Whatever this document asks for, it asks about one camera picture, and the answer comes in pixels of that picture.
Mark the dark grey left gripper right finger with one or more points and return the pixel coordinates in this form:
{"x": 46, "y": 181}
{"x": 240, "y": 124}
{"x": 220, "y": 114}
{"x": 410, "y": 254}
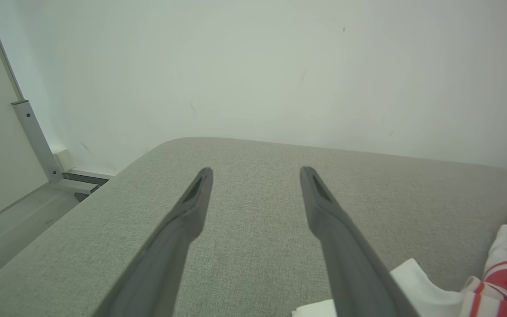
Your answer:
{"x": 350, "y": 264}

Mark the white skirting board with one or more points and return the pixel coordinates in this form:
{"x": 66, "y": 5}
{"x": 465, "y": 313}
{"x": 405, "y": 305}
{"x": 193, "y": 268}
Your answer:
{"x": 62, "y": 159}

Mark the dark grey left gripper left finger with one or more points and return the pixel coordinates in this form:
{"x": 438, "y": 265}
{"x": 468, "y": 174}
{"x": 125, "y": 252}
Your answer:
{"x": 161, "y": 264}

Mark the red Bulls jersey white sleeves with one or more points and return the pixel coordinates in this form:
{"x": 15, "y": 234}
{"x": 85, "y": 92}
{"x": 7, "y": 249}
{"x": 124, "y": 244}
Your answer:
{"x": 429, "y": 290}

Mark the grey metal frame bracket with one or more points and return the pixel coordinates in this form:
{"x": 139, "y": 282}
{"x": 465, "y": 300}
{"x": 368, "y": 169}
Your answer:
{"x": 38, "y": 141}

